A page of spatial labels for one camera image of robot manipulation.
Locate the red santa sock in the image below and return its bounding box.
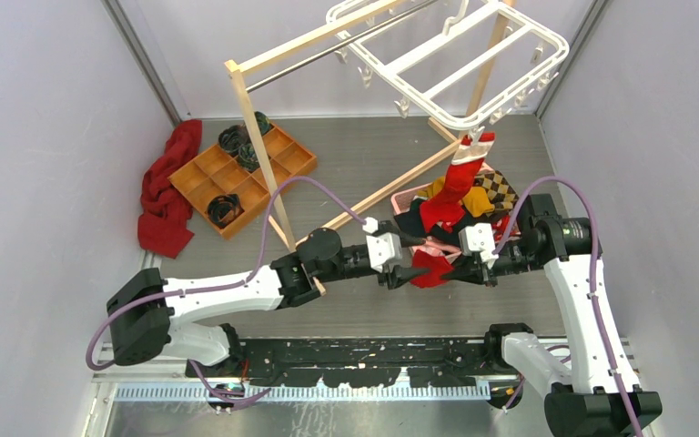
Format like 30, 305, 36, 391
410, 250, 454, 289
420, 132, 495, 231

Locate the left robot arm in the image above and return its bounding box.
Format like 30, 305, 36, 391
106, 219, 427, 377

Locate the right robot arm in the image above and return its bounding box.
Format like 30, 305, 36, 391
446, 194, 663, 436

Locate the white plastic clip hanger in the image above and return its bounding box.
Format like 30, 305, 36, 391
336, 1, 570, 132

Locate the pink plastic basket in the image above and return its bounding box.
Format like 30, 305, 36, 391
390, 165, 521, 262

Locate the pink sock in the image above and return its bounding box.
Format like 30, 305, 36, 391
420, 239, 461, 258

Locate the mustard yellow sock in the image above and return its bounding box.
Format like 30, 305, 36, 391
415, 177, 495, 218

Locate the argyle brown sock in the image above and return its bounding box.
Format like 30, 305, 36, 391
473, 170, 519, 212

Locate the rolled dark green sock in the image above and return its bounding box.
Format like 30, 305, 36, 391
237, 142, 260, 173

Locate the rolled teal sock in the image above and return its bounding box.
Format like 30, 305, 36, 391
254, 111, 272, 135

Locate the wooden compartment tray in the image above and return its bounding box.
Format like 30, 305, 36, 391
168, 124, 318, 240

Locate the rolled black orange sock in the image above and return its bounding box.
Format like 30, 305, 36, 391
206, 193, 244, 229

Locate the red cloth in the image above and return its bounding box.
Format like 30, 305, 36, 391
137, 119, 203, 259

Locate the wooden drying rack frame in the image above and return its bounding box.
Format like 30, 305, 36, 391
224, 0, 516, 297

